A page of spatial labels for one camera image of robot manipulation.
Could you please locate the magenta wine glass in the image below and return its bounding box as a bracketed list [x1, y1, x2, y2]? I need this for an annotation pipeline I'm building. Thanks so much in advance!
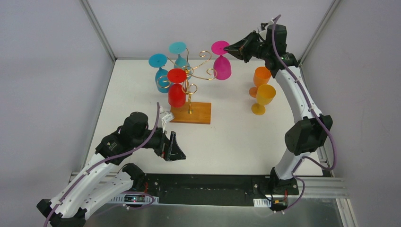
[211, 40, 232, 80]

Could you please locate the orange wine glass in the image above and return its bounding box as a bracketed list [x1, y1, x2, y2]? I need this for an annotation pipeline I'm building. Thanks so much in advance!
[248, 67, 272, 98]

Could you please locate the yellow wine glass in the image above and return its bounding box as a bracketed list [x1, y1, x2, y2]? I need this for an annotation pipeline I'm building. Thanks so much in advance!
[251, 84, 277, 115]

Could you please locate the blue wine glass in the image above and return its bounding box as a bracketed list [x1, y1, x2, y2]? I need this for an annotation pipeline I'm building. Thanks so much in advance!
[148, 53, 171, 93]

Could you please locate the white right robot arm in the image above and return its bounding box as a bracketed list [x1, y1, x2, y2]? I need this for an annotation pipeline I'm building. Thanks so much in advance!
[224, 24, 333, 194]

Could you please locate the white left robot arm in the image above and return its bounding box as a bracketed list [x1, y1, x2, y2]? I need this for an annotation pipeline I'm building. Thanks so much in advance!
[37, 111, 186, 227]

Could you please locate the wooden rack base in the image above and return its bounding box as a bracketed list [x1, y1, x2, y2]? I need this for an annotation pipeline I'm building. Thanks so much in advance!
[170, 102, 212, 124]

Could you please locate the red wine glass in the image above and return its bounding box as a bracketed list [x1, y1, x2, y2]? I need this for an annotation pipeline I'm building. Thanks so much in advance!
[167, 68, 187, 108]

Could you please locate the teal wine glass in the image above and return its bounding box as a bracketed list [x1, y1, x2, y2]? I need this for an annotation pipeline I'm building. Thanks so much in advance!
[169, 42, 190, 70]

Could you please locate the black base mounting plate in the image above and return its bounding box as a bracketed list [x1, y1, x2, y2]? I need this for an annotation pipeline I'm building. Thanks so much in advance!
[131, 174, 299, 206]

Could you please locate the left controller board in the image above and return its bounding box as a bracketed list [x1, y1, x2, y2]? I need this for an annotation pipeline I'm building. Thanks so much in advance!
[124, 194, 146, 203]

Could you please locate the controller board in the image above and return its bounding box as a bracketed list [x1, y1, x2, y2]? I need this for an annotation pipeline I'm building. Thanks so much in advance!
[270, 200, 288, 211]
[124, 194, 146, 203]

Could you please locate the right controller board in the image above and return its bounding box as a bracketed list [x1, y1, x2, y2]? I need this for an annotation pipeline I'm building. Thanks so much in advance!
[270, 200, 288, 211]

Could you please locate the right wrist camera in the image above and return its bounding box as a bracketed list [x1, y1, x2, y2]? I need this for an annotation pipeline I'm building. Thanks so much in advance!
[257, 22, 270, 33]

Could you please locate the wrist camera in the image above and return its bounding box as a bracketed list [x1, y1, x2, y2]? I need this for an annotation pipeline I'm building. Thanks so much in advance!
[157, 107, 174, 131]
[257, 22, 270, 33]

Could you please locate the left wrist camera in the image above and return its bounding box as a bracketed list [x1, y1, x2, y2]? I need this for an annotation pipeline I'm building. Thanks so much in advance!
[157, 107, 174, 131]

